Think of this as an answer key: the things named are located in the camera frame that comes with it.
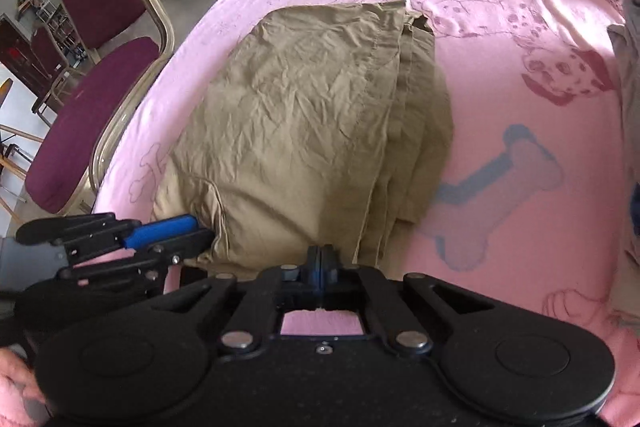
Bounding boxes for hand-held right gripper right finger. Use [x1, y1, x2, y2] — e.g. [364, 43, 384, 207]
[320, 246, 497, 356]

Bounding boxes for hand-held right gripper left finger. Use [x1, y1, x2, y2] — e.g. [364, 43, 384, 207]
[149, 246, 322, 355]

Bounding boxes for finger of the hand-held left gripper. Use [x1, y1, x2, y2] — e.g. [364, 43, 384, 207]
[15, 213, 199, 255]
[56, 228, 217, 289]

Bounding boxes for beige pants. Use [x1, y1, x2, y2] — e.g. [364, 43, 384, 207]
[152, 0, 455, 280]

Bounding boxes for person's left hand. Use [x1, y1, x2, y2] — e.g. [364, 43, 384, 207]
[0, 348, 51, 427]

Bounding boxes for maroon padded banquet chair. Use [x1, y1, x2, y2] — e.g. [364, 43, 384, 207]
[24, 0, 176, 215]
[31, 26, 71, 112]

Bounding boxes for wooden table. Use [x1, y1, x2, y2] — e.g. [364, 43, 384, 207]
[0, 77, 47, 223]

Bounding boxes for brown door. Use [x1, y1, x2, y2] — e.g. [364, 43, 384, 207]
[0, 14, 38, 95]

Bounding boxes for metal shoe rack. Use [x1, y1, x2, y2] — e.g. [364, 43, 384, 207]
[17, 0, 88, 68]

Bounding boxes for pink dog print blanket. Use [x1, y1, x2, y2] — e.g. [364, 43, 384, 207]
[92, 0, 640, 427]

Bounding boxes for grey cloth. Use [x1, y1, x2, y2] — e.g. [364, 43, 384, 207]
[606, 0, 640, 323]

